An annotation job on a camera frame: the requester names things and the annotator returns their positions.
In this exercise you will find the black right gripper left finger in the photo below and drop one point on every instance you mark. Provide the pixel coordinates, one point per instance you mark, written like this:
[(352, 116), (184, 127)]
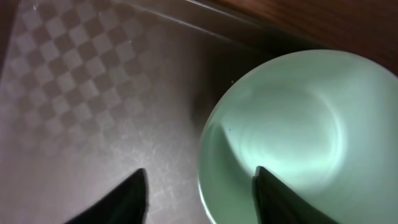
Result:
[(127, 203)]

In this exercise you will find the brown serving tray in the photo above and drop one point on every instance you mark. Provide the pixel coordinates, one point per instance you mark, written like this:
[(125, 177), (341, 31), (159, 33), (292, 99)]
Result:
[(93, 90)]

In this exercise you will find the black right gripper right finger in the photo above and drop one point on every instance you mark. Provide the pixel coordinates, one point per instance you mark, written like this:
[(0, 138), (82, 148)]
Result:
[(276, 203)]

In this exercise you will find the mint green bowl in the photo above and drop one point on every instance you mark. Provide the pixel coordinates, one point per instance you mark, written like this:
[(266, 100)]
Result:
[(323, 122)]

